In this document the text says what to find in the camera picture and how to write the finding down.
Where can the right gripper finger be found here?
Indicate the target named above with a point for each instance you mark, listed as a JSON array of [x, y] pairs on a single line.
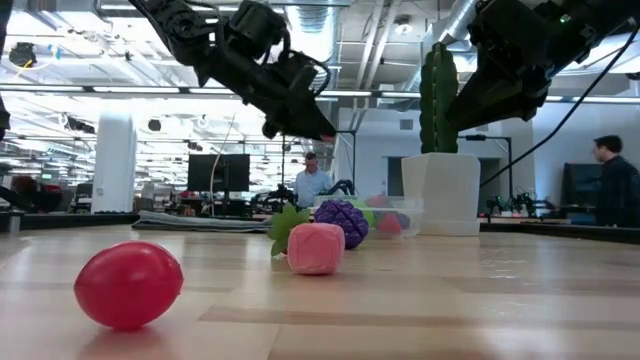
[[500, 114], [495, 92]]

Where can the green toy cabbage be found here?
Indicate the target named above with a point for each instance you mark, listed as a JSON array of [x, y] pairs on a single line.
[[367, 216]]

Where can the purple toy eggplant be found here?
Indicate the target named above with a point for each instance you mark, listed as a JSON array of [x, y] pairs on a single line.
[[404, 221]]

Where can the red toy cherry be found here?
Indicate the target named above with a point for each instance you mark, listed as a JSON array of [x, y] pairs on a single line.
[[127, 285]]

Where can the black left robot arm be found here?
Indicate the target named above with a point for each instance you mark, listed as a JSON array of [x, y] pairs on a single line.
[[175, 25]]

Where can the black background robot arm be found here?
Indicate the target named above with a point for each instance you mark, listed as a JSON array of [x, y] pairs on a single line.
[[275, 197]]

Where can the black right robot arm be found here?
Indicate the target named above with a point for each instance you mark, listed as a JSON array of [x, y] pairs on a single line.
[[620, 25]]

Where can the clear plastic tupperware container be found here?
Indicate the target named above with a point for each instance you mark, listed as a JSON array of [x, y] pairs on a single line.
[[415, 225]]

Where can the green cactus plant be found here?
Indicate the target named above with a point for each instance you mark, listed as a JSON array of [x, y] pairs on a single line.
[[439, 100]]

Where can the person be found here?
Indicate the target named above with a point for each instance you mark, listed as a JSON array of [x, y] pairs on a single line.
[[617, 190], [312, 187]]

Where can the black background monitor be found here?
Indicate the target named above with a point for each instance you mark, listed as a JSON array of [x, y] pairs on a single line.
[[217, 172]]

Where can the white hexagonal plant pot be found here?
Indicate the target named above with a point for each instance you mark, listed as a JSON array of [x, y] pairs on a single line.
[[440, 195]]

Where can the dark background screen cart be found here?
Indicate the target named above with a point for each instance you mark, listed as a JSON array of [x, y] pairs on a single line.
[[580, 187]]

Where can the purple toy grapes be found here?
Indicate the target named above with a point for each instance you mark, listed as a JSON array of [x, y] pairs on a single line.
[[350, 220]]

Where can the white pillar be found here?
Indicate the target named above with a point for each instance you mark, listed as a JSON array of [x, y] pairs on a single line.
[[115, 160]]

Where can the long ceiling light strip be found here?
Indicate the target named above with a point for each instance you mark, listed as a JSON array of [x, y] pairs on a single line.
[[100, 90]]

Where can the black ceiling lamp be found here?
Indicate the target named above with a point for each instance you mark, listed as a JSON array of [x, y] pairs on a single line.
[[22, 54]]

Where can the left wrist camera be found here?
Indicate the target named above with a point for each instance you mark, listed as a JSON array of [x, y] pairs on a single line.
[[257, 25]]

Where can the black background station frame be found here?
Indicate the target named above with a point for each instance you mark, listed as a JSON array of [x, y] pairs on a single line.
[[353, 160]]

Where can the silver ventilation duct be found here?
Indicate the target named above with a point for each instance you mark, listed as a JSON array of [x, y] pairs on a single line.
[[312, 15]]

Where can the black metal table frame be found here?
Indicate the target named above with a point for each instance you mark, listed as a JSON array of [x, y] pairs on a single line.
[[60, 221]]

